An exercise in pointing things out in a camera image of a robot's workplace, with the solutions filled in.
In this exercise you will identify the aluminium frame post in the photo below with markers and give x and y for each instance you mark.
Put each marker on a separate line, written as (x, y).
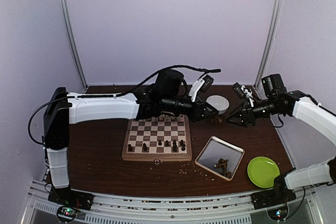
(270, 42)
(72, 43)

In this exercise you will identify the white ceramic bowl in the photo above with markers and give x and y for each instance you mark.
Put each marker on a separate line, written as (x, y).
(220, 103)

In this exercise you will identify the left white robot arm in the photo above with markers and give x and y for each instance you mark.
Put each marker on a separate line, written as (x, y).
(161, 97)

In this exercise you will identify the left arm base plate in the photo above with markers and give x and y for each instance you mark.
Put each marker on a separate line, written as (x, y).
(74, 199)

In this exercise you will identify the right aluminium frame post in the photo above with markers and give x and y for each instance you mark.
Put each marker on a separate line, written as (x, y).
(270, 42)

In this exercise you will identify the pile of dark chess pieces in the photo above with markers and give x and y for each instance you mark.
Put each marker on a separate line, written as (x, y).
(222, 164)

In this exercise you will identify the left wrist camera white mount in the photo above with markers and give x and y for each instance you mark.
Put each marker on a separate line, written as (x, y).
(200, 85)

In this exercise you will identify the wooden chess board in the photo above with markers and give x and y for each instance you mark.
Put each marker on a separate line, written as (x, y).
(149, 131)

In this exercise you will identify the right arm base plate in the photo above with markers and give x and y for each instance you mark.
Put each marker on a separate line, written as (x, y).
(269, 198)

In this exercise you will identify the dark chess piece on table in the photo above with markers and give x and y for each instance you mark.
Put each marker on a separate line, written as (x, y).
(217, 120)

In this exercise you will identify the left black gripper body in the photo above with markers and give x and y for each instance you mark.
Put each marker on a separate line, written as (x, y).
(197, 110)

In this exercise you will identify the green plate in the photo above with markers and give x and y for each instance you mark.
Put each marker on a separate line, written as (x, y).
(262, 171)

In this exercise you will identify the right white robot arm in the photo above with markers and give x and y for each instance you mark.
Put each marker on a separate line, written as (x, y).
(295, 104)

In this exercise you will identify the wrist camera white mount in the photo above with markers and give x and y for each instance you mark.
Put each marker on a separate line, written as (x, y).
(200, 85)
(244, 93)

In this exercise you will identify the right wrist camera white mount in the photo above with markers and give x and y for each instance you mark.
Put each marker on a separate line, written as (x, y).
(244, 93)

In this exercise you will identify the left aluminium frame post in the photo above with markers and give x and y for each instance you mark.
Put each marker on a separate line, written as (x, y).
(72, 43)

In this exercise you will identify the metal tray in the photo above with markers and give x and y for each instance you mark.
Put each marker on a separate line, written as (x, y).
(216, 148)

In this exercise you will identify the black chess rook corner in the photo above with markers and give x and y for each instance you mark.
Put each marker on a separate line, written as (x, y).
(129, 148)

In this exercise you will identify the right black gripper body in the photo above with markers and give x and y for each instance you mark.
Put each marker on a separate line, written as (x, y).
(251, 117)

